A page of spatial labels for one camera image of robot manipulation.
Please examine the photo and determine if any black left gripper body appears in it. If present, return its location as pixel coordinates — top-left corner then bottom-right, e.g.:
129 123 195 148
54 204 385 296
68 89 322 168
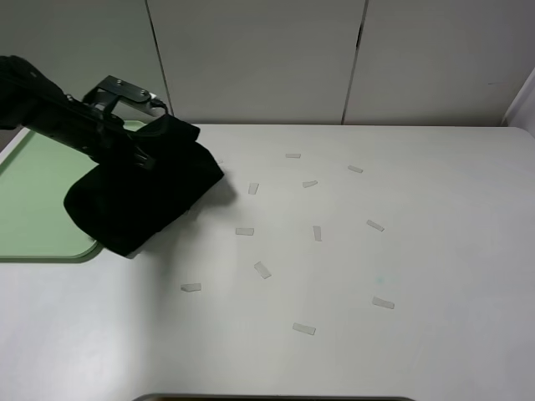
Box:
89 122 155 170

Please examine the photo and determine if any black short sleeve t-shirt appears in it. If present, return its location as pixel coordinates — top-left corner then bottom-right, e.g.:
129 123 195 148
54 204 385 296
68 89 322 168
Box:
64 114 224 256

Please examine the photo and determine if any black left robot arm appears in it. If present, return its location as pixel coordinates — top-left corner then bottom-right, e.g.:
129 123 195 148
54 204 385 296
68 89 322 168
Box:
1 55 161 170

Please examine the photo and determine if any light green plastic tray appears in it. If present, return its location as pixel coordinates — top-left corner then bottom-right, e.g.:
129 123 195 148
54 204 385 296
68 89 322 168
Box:
0 119 147 264

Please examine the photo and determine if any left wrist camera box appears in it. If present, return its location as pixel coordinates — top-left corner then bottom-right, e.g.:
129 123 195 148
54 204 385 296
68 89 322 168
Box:
82 75 166 117

